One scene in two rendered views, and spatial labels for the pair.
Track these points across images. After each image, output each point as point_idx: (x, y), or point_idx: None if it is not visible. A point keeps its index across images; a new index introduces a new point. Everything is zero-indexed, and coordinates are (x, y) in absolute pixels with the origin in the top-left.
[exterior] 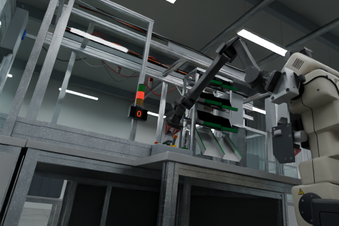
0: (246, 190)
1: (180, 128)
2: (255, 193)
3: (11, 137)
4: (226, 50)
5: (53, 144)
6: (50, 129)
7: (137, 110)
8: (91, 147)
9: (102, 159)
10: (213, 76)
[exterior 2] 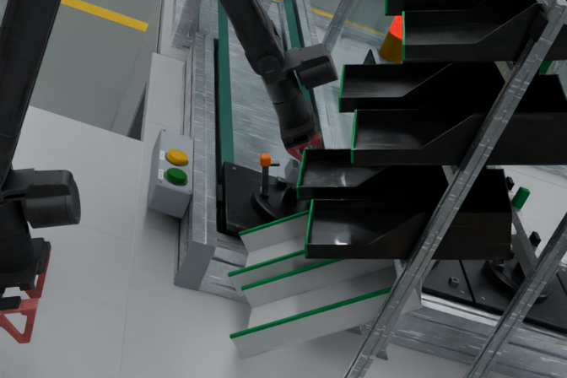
0: None
1: (288, 145)
2: None
3: (160, 45)
4: None
5: (150, 68)
6: (191, 49)
7: None
8: (185, 99)
9: (143, 117)
10: None
